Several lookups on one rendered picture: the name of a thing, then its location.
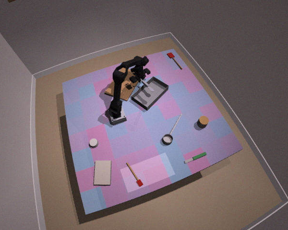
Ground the wooden board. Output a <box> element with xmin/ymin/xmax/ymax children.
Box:
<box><xmin>105</xmin><ymin>68</ymin><xmax>138</xmax><ymax>101</ymax></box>

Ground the red spatula with wooden handle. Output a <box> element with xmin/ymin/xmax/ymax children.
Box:
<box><xmin>167</xmin><ymin>53</ymin><xmax>182</xmax><ymax>69</ymax></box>

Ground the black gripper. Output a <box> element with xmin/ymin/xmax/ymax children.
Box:
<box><xmin>129</xmin><ymin>68</ymin><xmax>151</xmax><ymax>83</ymax></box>

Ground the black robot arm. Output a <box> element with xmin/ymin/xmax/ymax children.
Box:
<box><xmin>109</xmin><ymin>56</ymin><xmax>149</xmax><ymax>119</ymax></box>

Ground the white cylinder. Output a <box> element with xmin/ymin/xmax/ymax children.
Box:
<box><xmin>90</xmin><ymin>138</ymin><xmax>98</xmax><ymax>148</ymax></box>

